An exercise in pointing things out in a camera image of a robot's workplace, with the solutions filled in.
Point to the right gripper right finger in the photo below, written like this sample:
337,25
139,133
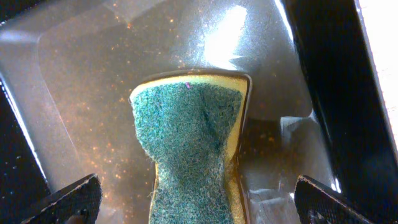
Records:
317,203

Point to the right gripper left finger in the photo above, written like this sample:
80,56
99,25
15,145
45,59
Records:
81,198

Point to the green and yellow sponge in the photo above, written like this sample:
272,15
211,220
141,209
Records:
190,125

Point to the black water tray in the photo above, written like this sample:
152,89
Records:
69,67

